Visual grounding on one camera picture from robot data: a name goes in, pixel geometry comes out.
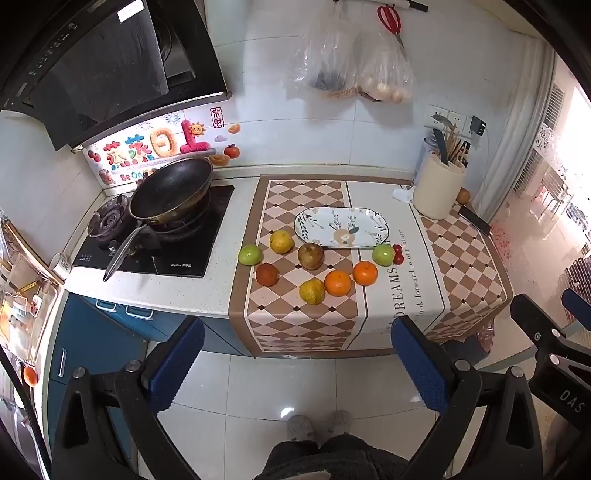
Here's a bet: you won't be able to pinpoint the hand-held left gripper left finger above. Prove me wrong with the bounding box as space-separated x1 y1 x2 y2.
52 316 206 480

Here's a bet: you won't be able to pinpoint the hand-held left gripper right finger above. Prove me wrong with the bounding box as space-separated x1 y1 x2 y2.
390 316 552 480

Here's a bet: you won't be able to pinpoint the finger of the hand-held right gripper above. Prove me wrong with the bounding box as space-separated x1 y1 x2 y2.
510 293 591 367
561 288 591 324

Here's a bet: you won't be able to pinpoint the yellow lemon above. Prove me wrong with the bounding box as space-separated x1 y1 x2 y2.
269 229 295 254
299 278 327 306

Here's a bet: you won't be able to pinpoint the brown pear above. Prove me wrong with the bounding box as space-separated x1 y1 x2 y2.
297 242 325 271

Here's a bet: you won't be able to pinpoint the floral oval plate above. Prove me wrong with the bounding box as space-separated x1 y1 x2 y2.
294 207 391 249

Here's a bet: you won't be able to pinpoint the checkered table mat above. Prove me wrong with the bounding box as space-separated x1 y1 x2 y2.
228 175 513 358

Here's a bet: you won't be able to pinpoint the grey slipper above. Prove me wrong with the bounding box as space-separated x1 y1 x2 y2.
286 414 316 443
327 410 354 435

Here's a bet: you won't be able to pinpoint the black gas stove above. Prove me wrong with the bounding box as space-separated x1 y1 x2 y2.
71 185 235 278

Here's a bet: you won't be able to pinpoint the dark red orange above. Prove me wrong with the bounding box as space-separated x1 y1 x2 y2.
255 262 280 287

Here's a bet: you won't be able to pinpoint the person's dark pants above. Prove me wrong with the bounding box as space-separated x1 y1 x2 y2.
252 433 411 480

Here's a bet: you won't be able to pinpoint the white cup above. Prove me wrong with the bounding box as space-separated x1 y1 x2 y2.
50 253 72 280

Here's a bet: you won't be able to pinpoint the cream utensil holder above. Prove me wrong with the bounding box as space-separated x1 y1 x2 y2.
412 150 467 221

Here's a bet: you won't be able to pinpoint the black frying pan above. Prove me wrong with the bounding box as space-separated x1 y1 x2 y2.
102 157 214 282

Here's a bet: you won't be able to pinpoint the white curtain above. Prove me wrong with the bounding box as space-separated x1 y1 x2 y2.
482 39 555 232

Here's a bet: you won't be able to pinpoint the bundle of chopsticks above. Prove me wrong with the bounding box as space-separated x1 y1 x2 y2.
447 124 471 166

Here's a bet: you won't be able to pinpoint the black spatula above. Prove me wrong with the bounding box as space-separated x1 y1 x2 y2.
431 129 450 166

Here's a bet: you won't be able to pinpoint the clear plastic bag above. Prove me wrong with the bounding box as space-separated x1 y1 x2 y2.
286 0 365 100
355 18 415 104

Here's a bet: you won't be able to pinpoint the black range hood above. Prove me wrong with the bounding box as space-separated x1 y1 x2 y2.
0 0 232 151

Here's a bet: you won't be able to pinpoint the red scissors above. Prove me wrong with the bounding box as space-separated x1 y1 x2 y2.
376 4 409 58

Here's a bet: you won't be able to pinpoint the colourful wall sticker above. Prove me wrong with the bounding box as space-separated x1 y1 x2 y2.
85 117 242 188

